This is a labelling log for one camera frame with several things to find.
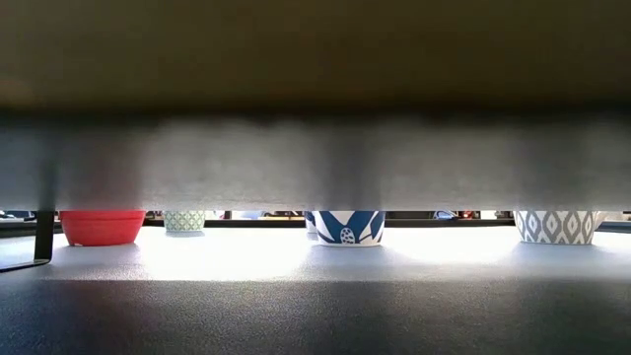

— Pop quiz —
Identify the blue leaf pattern mug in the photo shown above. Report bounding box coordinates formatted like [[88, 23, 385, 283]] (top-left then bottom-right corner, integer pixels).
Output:
[[312, 210, 387, 248]]

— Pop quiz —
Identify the green lattice pattern mug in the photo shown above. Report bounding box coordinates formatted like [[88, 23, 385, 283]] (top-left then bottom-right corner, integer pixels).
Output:
[[163, 210, 207, 234]]

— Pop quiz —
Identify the red mug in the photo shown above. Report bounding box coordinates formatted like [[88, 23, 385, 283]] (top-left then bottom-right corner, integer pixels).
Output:
[[58, 210, 147, 248]]

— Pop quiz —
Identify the grey ikat pattern mug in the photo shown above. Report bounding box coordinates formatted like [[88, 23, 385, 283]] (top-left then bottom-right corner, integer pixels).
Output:
[[512, 210, 611, 247]]

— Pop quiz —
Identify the black metal table frame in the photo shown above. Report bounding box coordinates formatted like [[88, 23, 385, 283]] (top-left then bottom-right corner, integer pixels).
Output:
[[0, 216, 631, 237]]

